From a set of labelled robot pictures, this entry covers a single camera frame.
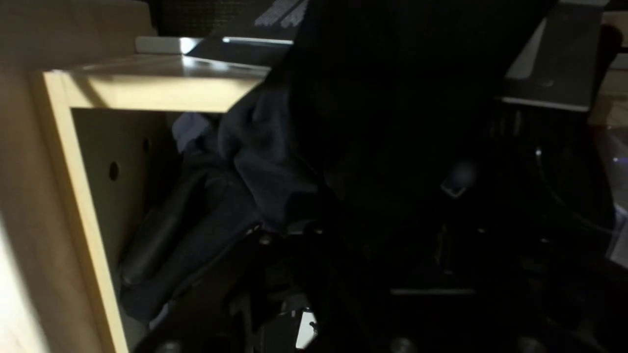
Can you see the wooden drawer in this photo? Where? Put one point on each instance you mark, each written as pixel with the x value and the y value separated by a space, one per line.
pixel 138 82

